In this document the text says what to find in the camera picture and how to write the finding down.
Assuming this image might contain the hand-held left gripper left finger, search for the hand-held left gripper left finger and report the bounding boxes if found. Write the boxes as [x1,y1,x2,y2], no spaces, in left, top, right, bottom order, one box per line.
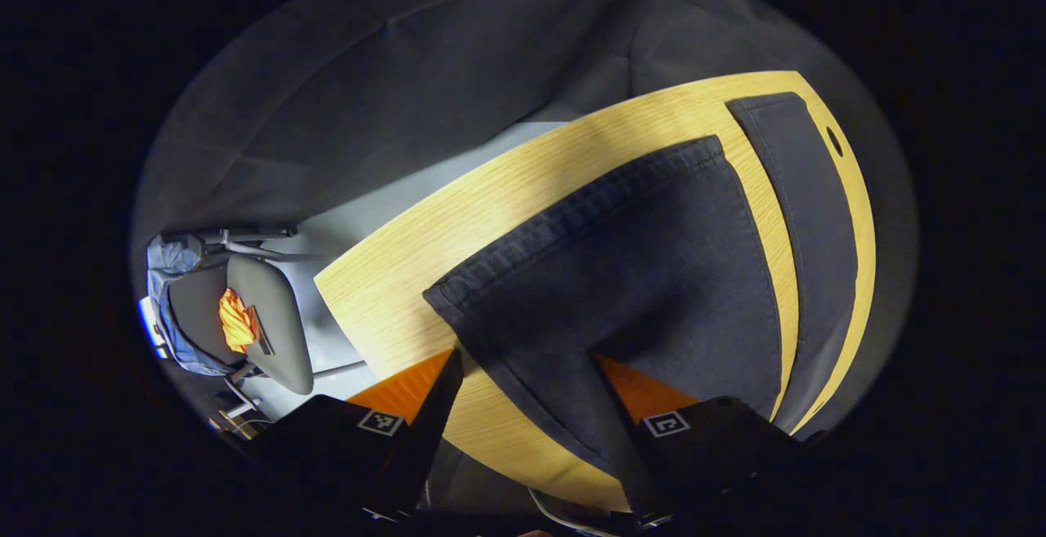
[249,347,465,517]

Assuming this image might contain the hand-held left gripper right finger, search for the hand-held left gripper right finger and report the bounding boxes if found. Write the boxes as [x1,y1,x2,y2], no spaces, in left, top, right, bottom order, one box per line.
[592,353,806,520]

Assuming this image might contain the dark blue jeans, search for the dark blue jeans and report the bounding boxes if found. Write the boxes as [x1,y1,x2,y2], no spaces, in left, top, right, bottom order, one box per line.
[422,92,859,513]

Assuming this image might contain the grey office chair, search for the grey office chair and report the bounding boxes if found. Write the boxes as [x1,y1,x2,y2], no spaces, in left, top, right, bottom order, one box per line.
[159,225,367,440]

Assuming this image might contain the orange cloth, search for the orange cloth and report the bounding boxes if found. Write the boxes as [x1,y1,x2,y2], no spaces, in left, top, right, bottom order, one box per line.
[217,288,262,354]

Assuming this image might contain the blue denim garment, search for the blue denim garment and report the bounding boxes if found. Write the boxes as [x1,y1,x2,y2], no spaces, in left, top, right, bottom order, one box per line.
[147,235,242,377]

